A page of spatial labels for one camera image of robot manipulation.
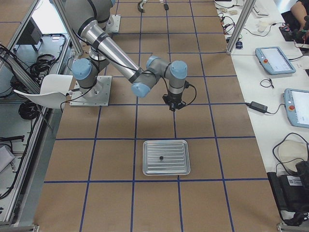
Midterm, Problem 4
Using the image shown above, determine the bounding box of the olive brake shoe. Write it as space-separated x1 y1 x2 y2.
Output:
137 0 147 13

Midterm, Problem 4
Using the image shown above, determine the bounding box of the blue teach pendant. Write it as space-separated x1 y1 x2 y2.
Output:
255 46 296 75
283 88 309 128

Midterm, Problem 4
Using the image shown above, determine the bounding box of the white plastic chair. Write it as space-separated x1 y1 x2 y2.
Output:
14 74 73 109

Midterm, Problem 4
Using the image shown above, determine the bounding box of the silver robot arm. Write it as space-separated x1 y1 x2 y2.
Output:
65 0 189 111

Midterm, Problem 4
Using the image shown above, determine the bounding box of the near blue teach pendant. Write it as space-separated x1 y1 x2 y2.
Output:
283 88 309 128

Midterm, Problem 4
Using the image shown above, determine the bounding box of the white paper cup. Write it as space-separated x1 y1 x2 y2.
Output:
257 20 269 32

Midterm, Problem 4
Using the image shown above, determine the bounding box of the black power adapter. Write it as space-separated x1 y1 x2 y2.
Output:
245 101 267 114

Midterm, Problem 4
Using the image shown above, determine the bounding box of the silver ribbed metal tray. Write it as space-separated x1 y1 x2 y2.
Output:
142 140 191 176

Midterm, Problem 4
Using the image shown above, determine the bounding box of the aluminium frame post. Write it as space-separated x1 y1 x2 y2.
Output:
226 0 256 55

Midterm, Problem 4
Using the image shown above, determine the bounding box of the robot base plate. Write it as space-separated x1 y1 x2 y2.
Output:
106 14 121 33
70 76 112 107

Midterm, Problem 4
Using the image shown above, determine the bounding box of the far blue teach pendant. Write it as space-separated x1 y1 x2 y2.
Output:
255 46 296 75

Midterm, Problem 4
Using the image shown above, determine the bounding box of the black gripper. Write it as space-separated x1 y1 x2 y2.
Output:
162 93 186 112

